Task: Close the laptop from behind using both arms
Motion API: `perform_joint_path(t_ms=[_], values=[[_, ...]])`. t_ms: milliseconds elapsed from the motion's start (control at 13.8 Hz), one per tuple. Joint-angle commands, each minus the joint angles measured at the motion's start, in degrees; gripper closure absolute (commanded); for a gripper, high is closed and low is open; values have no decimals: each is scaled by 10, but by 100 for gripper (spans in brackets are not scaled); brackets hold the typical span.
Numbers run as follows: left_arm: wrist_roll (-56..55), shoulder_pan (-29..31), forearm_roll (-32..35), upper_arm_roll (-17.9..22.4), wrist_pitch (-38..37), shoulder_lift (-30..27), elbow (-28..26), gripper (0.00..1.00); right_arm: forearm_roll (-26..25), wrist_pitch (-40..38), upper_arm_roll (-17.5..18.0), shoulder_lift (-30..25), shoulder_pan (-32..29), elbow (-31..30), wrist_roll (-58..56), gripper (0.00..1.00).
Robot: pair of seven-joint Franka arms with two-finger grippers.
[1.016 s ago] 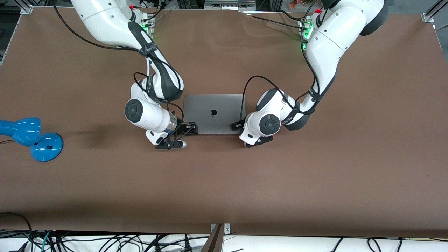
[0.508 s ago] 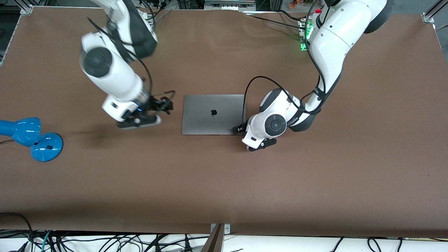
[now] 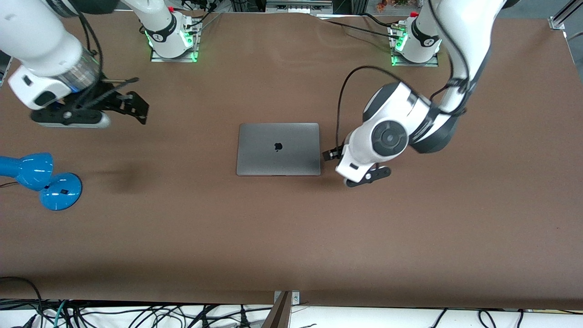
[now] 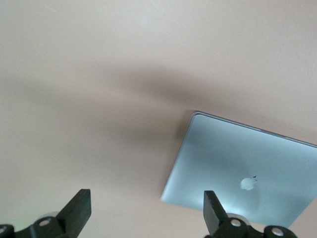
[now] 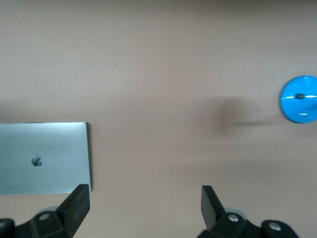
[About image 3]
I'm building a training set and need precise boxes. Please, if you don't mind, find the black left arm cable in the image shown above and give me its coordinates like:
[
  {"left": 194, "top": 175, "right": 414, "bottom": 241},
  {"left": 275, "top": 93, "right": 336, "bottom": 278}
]
[{"left": 335, "top": 0, "right": 495, "bottom": 149}]

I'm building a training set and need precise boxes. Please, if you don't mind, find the silver grey laptop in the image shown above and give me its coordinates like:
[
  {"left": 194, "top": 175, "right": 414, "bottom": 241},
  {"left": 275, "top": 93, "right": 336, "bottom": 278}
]
[{"left": 236, "top": 123, "right": 321, "bottom": 177}]

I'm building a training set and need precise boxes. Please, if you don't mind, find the aluminium profile bar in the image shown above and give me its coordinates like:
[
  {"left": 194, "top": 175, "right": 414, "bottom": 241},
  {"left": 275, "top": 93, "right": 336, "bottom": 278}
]
[{"left": 548, "top": 0, "right": 583, "bottom": 31}]

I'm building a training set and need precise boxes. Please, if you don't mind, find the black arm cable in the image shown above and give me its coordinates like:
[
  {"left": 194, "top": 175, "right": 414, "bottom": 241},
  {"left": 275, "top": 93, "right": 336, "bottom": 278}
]
[
  {"left": 335, "top": 0, "right": 495, "bottom": 149},
  {"left": 73, "top": 11, "right": 106, "bottom": 112}
]

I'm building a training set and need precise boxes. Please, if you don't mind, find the silver aluminium frame rail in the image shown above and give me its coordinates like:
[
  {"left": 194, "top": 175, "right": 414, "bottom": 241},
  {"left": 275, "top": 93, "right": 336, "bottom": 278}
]
[{"left": 266, "top": 0, "right": 334, "bottom": 15}]

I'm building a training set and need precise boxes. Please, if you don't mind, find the metal table edge bracket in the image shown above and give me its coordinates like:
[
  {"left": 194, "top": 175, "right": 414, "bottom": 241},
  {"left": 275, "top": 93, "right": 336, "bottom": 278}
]
[{"left": 273, "top": 290, "right": 301, "bottom": 305}]

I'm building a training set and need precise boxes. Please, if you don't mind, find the blue desk lamp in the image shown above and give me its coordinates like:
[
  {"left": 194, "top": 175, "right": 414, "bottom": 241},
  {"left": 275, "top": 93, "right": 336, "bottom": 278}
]
[{"left": 0, "top": 152, "right": 83, "bottom": 212}]

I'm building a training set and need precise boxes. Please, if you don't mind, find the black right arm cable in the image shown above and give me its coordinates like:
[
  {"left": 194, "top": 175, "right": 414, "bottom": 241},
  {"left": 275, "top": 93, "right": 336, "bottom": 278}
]
[{"left": 73, "top": 11, "right": 106, "bottom": 112}]

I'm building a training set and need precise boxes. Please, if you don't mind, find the teal cable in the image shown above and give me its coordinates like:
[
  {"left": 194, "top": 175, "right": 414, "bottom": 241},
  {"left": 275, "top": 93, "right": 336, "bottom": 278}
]
[{"left": 51, "top": 300, "right": 70, "bottom": 328}]

